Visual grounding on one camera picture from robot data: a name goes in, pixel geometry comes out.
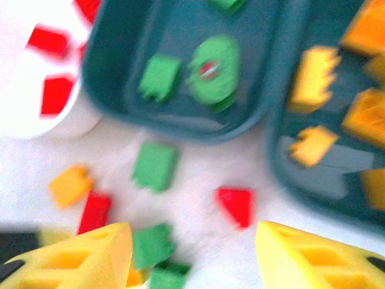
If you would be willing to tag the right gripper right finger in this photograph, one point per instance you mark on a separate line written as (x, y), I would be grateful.
(276, 256)

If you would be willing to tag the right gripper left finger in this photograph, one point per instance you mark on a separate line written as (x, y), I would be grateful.
(114, 250)

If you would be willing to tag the orange lego brick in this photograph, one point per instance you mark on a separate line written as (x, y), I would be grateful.
(365, 117)
(365, 30)
(374, 188)
(70, 186)

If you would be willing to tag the red lego brick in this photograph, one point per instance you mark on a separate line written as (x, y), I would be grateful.
(87, 7)
(94, 212)
(48, 40)
(55, 94)
(236, 206)

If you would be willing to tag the green lego brick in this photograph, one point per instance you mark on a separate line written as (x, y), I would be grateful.
(155, 167)
(159, 78)
(168, 277)
(152, 245)
(227, 4)

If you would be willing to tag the green round lego figure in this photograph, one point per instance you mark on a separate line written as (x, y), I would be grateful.
(215, 70)

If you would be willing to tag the teal plastic container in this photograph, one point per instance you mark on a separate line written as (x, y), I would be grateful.
(278, 135)
(120, 45)

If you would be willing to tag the white plastic container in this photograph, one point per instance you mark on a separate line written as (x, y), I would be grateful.
(18, 90)

